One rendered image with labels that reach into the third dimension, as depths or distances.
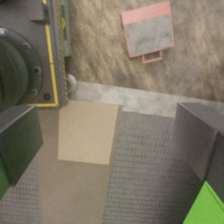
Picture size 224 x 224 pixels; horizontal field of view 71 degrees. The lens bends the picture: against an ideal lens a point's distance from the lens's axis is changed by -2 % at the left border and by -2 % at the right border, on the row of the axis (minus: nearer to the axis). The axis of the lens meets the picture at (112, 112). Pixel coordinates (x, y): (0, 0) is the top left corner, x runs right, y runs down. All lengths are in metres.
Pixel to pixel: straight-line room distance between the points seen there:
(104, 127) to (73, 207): 0.99
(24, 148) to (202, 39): 1.36
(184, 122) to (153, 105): 1.17
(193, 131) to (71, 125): 1.24
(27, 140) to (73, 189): 1.63
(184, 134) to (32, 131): 0.16
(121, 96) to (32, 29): 0.75
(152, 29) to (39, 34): 0.66
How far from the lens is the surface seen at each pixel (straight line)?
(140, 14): 1.15
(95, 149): 1.45
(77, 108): 1.30
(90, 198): 1.86
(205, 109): 0.19
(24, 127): 0.17
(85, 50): 1.24
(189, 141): 0.18
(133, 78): 1.26
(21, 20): 0.91
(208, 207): 1.11
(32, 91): 0.88
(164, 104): 1.38
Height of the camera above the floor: 1.23
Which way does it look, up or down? 69 degrees down
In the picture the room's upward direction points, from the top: 175 degrees clockwise
